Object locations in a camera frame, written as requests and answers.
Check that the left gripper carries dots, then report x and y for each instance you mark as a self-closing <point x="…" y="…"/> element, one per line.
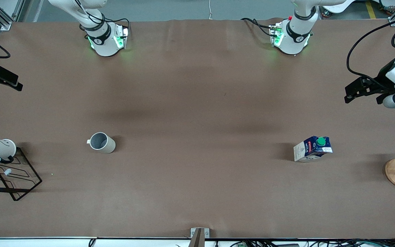
<point x="381" y="83"/>

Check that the blue white milk carton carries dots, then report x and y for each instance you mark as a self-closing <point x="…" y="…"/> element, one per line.
<point x="309" y="152"/>

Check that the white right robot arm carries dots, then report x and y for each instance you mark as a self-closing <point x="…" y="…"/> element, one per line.
<point x="105" y="44"/>

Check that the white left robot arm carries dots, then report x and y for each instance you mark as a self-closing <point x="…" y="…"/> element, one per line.
<point x="291" y="43"/>

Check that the grey arm base connector plate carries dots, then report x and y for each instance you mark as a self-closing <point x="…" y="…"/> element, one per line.
<point x="123" y="37"/>
<point x="275" y="34"/>

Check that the brown table cover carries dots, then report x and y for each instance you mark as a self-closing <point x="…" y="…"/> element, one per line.
<point x="197" y="103"/>

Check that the grey metal bracket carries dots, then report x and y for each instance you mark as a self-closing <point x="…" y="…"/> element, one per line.
<point x="199" y="238"/>

